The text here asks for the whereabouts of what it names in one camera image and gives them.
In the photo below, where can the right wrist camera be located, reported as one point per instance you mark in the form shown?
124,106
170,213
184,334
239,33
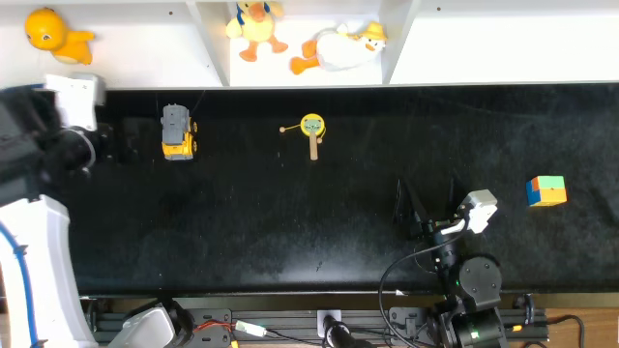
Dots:
479,208

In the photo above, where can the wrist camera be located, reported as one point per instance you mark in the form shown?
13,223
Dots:
77,101
479,208

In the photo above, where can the yellow rubber duck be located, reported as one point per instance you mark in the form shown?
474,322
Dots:
46,31

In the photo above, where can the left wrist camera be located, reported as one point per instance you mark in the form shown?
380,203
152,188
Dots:
77,101

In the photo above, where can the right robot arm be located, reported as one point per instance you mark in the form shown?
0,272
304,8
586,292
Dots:
479,280

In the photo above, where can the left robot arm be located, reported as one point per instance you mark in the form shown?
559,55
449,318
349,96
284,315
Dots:
43,251

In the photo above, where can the mounting rail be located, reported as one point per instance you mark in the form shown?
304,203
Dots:
290,328

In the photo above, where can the grey and yellow toy truck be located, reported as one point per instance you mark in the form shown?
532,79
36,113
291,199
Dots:
176,130

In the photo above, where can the many-coloured puzzle cube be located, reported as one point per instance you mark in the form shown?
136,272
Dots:
549,191

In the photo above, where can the yellow wooden rattle drum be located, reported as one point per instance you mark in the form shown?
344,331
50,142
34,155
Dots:
312,125

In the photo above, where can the white shelf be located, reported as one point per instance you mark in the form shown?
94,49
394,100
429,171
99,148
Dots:
145,53

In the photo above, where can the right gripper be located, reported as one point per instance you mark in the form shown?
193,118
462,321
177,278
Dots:
428,229

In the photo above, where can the white plush duck yellow hat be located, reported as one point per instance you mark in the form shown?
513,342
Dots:
343,50

